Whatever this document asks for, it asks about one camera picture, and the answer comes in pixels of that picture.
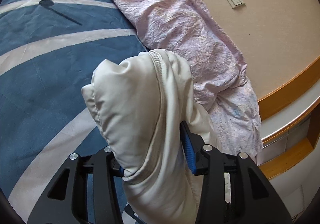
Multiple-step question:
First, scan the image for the pale floral quilt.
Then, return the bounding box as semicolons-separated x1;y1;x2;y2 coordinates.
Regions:
209;80;263;158

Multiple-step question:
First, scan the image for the white puffer jacket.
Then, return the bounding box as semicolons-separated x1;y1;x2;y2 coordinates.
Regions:
81;49;222;223

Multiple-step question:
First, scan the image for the blue white striped bedsheet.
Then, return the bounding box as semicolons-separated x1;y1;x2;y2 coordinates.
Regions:
1;0;145;220

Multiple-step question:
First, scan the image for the pink crinkled pillow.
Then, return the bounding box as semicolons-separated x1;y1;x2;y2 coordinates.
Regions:
113;0;258;110

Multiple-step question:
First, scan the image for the wooden white bedside cabinet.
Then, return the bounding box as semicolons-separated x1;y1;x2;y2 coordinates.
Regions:
255;59;319;222

